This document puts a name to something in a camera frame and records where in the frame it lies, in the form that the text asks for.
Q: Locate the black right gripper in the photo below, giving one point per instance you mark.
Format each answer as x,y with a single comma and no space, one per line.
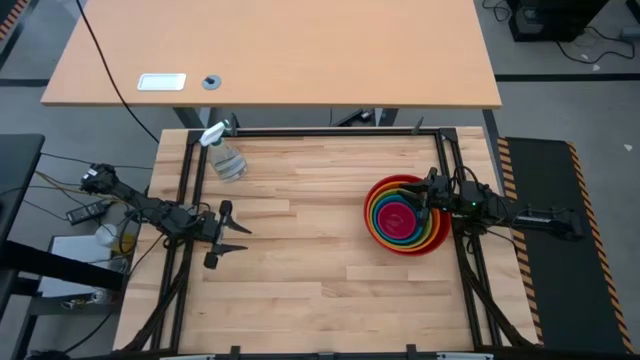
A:
440,195

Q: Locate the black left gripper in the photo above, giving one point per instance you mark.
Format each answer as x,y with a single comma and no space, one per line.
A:
211,227

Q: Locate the pink plastic bowl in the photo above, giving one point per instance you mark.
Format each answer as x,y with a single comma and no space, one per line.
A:
397,219

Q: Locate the blue plastic bowl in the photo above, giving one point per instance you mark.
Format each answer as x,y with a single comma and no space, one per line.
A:
387,201

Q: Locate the orange plastic bowl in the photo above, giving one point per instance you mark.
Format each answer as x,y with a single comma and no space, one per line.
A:
436,234

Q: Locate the yellow plastic bowl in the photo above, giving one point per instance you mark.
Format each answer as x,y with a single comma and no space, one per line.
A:
376,220

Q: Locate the green plastic bowl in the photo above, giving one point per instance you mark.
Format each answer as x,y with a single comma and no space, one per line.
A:
380,227

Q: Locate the nested rainbow coloured bowls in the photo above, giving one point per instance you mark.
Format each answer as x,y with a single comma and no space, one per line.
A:
407,253

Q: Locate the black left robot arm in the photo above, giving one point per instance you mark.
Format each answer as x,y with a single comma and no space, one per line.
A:
165,217

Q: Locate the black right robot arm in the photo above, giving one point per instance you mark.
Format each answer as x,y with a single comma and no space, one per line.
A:
540,219

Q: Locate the clear spray bottle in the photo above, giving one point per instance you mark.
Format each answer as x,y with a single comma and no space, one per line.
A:
227,162

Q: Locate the black power adapter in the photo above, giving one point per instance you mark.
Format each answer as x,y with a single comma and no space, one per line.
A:
88,212

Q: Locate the grey desk grommet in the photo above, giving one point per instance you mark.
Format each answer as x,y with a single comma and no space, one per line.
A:
211,82

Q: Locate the white board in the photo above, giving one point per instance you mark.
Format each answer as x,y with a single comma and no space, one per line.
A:
75,265

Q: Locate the black hazard-striped floor mat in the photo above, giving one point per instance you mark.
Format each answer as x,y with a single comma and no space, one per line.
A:
565,290

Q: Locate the beige wooden desk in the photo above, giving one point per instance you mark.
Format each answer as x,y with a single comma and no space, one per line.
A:
300,50

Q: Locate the black side table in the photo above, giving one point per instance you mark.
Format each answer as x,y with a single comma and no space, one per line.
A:
17,175

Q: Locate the black computer case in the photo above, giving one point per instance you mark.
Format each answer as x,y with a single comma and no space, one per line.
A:
555,17

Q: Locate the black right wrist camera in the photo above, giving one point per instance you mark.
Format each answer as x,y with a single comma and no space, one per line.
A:
472,196

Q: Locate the black aluminium table frame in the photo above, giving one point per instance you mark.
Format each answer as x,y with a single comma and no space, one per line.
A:
320,133

